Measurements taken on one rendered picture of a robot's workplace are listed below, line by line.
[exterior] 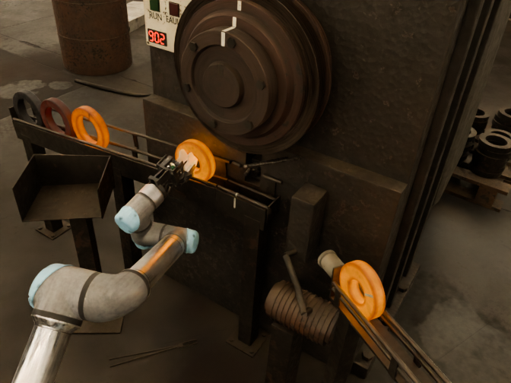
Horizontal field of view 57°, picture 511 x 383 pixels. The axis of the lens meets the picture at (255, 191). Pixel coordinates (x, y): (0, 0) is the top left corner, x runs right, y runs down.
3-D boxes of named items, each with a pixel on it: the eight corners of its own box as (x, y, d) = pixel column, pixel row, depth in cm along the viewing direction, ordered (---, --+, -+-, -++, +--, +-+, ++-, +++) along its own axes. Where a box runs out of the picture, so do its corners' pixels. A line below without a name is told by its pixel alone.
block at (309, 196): (298, 237, 160) (306, 178, 146) (319, 247, 157) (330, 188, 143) (283, 255, 153) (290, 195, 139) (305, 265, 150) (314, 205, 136)
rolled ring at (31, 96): (33, 95, 192) (40, 93, 195) (7, 88, 201) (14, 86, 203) (46, 136, 202) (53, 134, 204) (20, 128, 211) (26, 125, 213)
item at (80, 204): (69, 295, 206) (33, 153, 164) (131, 295, 208) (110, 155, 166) (55, 333, 190) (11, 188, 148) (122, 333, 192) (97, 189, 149)
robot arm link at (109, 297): (128, 297, 105) (201, 221, 150) (83, 286, 107) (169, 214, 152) (126, 341, 108) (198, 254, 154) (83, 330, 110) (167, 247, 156)
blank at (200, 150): (178, 134, 163) (172, 137, 161) (214, 144, 156) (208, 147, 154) (182, 173, 171) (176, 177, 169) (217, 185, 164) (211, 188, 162)
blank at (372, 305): (355, 311, 131) (344, 314, 130) (344, 256, 131) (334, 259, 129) (391, 323, 117) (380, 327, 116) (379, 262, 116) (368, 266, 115)
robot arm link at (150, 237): (162, 255, 152) (155, 236, 144) (130, 248, 154) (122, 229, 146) (171, 235, 157) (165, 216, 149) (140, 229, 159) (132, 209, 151)
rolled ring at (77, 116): (64, 108, 187) (71, 105, 189) (81, 150, 194) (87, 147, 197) (92, 107, 176) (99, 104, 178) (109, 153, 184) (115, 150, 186)
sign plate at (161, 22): (150, 42, 162) (146, -13, 151) (211, 61, 151) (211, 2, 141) (145, 44, 160) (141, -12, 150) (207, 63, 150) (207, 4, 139)
